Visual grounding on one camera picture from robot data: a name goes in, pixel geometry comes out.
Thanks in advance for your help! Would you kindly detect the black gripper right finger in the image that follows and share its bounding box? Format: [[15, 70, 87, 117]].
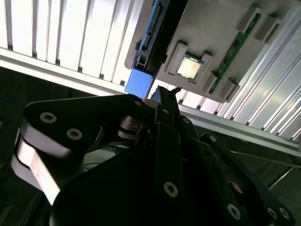
[[164, 87, 296, 226]]

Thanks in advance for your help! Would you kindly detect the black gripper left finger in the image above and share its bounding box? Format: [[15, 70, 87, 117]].
[[10, 85, 182, 206]]

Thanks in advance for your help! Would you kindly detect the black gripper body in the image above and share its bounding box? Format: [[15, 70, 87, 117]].
[[48, 141, 238, 226]]

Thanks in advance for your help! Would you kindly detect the hard disk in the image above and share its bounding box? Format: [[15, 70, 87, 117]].
[[124, 0, 189, 99]]

